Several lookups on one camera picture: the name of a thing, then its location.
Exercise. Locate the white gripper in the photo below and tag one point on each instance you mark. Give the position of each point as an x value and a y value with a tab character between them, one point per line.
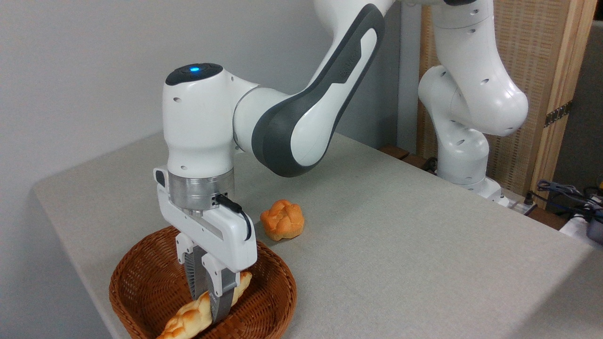
231	240

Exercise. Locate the long braided bread loaf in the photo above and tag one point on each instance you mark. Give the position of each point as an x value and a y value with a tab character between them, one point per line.
188	320

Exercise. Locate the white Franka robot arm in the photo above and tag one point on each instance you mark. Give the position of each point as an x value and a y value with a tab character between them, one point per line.
198	122

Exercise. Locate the round knotted bread bun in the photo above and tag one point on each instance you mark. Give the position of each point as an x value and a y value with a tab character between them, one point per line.
282	220

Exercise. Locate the brown wicker basket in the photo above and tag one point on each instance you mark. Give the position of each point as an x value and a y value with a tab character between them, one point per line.
146	278

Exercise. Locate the grey tablecloth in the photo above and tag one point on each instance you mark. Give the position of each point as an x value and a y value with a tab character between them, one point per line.
400	235

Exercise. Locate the brown wooden base table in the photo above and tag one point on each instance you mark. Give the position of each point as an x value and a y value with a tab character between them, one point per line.
400	155

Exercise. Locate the metal screen hinge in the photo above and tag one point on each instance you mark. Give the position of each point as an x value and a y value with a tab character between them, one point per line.
558	114

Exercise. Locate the blue grey device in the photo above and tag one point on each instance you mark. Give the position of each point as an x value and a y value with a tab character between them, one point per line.
596	228

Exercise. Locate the wooden rattan folding screen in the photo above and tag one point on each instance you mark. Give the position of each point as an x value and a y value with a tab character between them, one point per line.
534	47

